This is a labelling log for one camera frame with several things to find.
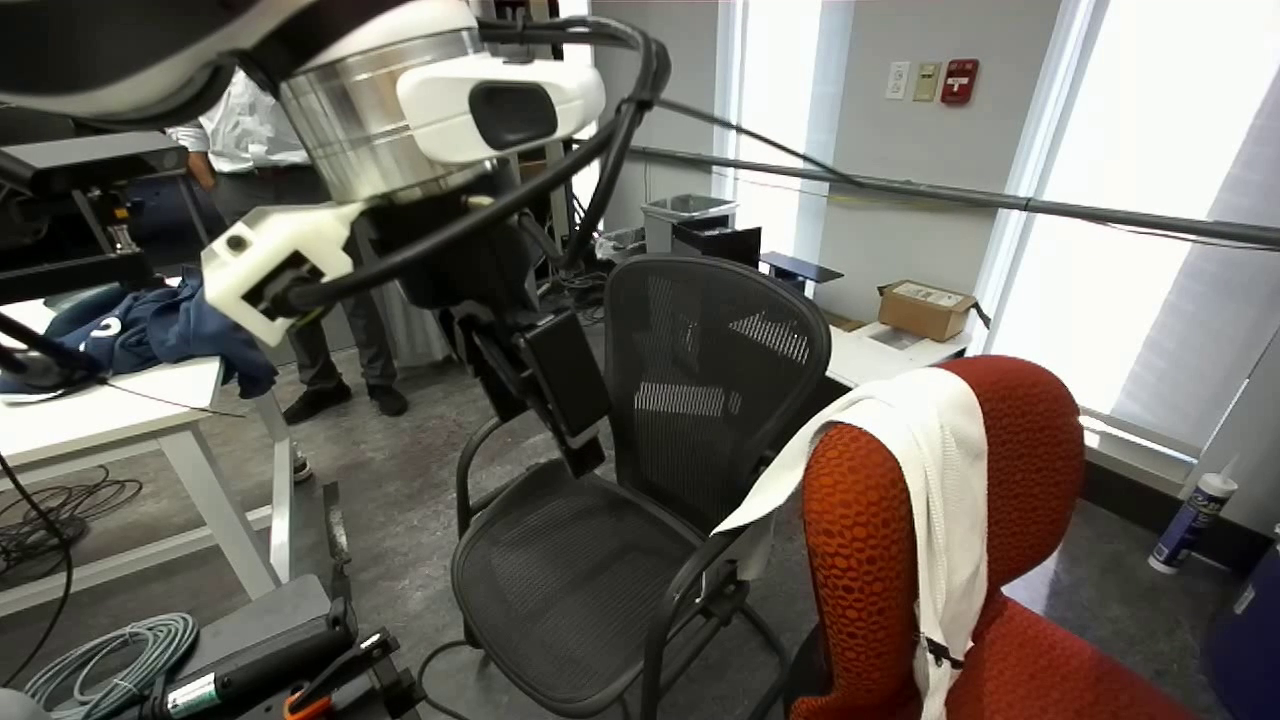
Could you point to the black tray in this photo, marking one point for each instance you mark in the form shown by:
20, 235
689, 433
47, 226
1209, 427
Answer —
800, 267

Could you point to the white desk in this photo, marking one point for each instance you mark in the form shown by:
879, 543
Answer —
870, 355

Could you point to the white table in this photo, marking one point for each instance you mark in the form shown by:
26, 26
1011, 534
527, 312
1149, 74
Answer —
110, 410

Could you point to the navy blue garment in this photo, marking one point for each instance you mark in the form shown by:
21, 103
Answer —
160, 325

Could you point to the cardboard box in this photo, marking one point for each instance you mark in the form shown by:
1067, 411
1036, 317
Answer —
925, 312

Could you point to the long black pole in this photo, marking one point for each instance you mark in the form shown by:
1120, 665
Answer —
960, 195

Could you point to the red-brown upholstered chair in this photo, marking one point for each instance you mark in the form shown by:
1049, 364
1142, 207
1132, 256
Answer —
860, 560

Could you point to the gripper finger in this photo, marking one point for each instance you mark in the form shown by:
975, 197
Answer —
495, 375
565, 380

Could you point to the blue bin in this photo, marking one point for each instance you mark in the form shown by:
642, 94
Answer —
1250, 650

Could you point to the black mesh chair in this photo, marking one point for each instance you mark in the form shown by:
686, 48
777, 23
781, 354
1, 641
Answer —
700, 400

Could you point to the white wall switch plate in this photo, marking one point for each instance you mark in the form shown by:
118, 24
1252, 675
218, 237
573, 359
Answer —
897, 80

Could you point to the red fire alarm box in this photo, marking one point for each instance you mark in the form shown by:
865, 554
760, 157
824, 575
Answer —
959, 80

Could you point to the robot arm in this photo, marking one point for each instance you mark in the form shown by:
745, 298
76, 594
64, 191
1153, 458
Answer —
380, 110

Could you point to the beige wall thermostat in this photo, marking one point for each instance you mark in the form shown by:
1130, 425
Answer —
926, 81

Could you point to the camera on mount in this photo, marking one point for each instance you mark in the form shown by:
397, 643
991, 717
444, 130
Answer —
90, 160

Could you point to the person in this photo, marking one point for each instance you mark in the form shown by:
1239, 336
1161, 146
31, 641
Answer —
255, 130

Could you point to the black bin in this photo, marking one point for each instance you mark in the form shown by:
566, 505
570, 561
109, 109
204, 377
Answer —
715, 243

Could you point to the grey trash bin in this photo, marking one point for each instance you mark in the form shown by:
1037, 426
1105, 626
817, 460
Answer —
685, 212

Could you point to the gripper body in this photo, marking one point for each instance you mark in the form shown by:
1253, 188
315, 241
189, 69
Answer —
460, 250

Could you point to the white cloth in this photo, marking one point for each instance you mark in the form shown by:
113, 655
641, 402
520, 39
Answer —
940, 480

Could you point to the white caulk tube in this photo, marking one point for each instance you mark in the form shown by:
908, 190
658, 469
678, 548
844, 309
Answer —
1190, 520

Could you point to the window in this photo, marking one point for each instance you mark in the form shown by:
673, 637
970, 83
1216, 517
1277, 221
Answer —
1130, 120
780, 90

